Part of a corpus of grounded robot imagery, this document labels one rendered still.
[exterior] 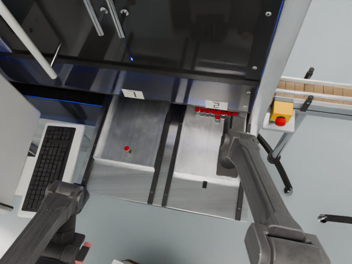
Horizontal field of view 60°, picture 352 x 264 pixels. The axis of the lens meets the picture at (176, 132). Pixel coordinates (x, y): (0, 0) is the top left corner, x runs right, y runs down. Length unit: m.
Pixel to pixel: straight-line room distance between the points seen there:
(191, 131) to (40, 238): 0.81
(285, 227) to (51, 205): 0.50
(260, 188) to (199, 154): 0.70
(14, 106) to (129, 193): 0.61
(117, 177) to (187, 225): 0.92
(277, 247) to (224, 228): 1.63
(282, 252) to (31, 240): 0.46
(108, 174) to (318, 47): 2.07
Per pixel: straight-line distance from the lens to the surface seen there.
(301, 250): 0.50
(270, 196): 0.58
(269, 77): 1.03
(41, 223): 0.72
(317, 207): 2.24
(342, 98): 1.40
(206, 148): 1.29
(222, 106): 1.22
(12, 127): 1.46
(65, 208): 0.76
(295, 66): 2.66
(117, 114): 1.40
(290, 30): 0.87
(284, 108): 1.23
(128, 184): 1.28
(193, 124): 1.33
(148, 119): 1.36
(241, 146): 0.74
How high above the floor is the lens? 2.08
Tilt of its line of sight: 65 degrees down
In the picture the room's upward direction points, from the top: 11 degrees counter-clockwise
